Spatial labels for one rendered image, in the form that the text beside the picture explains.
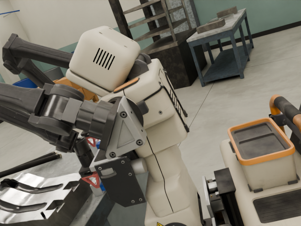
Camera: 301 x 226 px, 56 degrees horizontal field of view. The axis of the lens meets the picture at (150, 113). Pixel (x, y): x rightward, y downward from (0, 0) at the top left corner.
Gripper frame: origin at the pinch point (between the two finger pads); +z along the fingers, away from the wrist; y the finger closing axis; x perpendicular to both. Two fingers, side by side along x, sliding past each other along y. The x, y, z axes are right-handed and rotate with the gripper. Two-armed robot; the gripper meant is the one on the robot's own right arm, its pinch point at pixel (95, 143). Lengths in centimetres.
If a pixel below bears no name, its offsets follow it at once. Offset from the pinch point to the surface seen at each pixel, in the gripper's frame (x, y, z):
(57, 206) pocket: 4, 53, -3
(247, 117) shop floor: 93, -160, 87
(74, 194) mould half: 9.0, 48.4, -3.3
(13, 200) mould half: -17, 49, -7
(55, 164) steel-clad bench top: -25.2, 4.6, 4.7
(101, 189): 17.0, 42.7, 0.6
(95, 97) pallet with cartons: -185, -435, 89
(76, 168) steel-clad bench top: -7.4, 15.6, 4.2
